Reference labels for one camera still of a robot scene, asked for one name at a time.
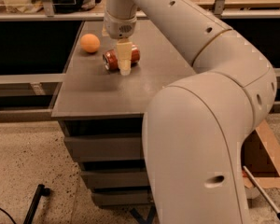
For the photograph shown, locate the white stick black handle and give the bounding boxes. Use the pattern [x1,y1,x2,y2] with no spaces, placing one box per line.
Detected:
[244,166,280,221]

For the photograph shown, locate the black stand leg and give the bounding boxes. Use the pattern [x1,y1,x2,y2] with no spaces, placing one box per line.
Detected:
[23,184,50,224]

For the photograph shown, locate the red coke can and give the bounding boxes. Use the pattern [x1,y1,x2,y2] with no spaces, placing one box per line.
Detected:
[103,45,140,71]

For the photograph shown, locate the black floor cable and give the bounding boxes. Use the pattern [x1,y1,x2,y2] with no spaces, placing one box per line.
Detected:
[0,200,18,224]

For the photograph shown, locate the grey drawer cabinet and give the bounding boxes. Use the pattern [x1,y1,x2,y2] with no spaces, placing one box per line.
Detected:
[52,20,193,194]

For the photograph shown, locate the top grey drawer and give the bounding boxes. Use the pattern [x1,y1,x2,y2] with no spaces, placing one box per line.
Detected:
[64,133,143,162]

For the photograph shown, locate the orange ball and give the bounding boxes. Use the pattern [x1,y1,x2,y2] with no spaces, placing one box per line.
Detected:
[80,34,100,53]

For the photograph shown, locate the middle grey drawer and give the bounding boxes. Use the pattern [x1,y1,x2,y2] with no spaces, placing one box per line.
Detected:
[81,170,149,189]

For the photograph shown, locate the open cardboard box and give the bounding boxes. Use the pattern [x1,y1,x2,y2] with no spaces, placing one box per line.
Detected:
[241,121,280,189]

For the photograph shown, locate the grey drawer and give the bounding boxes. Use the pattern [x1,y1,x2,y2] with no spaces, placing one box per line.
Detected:
[81,170,149,189]
[91,189,153,206]
[64,133,143,162]

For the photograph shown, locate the bottom grey drawer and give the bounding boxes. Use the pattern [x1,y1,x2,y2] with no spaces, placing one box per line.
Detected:
[91,189,153,206]

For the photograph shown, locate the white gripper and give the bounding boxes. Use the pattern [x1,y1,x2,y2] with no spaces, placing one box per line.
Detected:
[104,12,137,76]

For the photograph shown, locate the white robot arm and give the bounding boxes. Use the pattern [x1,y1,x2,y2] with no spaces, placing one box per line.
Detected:
[105,0,276,224]

